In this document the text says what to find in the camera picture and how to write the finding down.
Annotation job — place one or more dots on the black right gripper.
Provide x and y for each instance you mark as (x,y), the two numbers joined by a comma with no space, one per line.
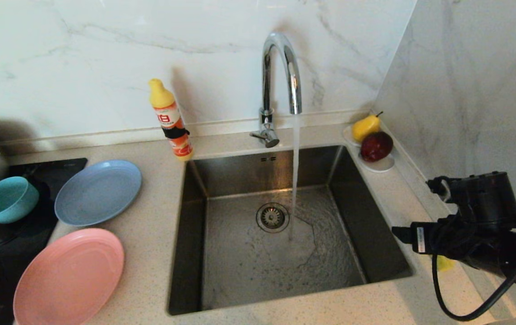
(483,216)

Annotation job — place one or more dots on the yellow fish-shaped sponge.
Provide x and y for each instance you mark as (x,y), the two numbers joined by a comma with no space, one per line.
(444,263)

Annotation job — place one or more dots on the yellow-capped dish soap bottle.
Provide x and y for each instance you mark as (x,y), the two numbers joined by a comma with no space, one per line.
(170,119)

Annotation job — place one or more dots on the blue plate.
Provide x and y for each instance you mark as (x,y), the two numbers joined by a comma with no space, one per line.
(98,192)

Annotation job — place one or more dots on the large pink plate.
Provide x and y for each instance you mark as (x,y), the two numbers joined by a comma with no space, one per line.
(68,280)

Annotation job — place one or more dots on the teal bowl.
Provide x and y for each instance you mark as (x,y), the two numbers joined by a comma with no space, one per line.
(7,201)

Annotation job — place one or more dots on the stainless steel sink basin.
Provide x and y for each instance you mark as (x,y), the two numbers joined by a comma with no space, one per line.
(240,271)

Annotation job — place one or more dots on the small white fruit dish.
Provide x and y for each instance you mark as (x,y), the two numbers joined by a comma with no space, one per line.
(380,166)

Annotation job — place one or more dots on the dark red apple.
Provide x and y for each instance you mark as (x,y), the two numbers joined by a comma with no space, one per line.
(376,146)

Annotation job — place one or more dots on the yellow pear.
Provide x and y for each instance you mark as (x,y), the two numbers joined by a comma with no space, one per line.
(365,127)

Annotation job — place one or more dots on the running tap water stream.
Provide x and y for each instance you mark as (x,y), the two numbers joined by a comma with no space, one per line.
(295,158)

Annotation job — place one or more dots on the round metal drain strainer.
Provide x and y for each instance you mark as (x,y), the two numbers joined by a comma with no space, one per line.
(270,217)

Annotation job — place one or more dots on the chrome gooseneck faucet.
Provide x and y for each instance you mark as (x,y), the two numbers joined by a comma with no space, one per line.
(265,90)

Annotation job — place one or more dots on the black induction cooktop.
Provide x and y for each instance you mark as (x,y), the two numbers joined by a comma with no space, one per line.
(59,169)

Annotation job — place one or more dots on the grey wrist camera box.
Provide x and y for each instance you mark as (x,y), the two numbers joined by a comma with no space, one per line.
(438,185)

